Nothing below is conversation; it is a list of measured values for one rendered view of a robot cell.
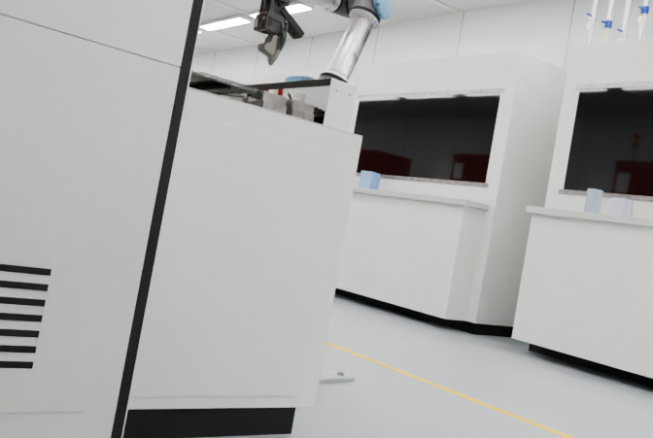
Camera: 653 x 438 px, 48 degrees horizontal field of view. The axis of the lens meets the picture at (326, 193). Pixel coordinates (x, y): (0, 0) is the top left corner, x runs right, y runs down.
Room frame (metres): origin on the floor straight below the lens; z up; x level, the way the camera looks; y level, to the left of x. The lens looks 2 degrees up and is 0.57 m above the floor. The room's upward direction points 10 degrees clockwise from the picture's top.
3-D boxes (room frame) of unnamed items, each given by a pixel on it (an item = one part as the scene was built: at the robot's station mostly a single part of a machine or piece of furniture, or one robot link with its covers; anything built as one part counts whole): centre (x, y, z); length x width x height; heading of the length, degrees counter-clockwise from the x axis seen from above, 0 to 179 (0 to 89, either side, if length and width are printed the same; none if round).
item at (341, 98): (2.24, 0.17, 0.89); 0.55 x 0.09 x 0.14; 37
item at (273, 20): (2.33, 0.26, 1.19); 0.09 x 0.08 x 0.12; 127
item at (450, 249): (5.99, -0.84, 1.00); 1.80 x 1.08 x 2.00; 37
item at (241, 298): (2.20, 0.46, 0.41); 0.96 x 0.64 x 0.82; 37
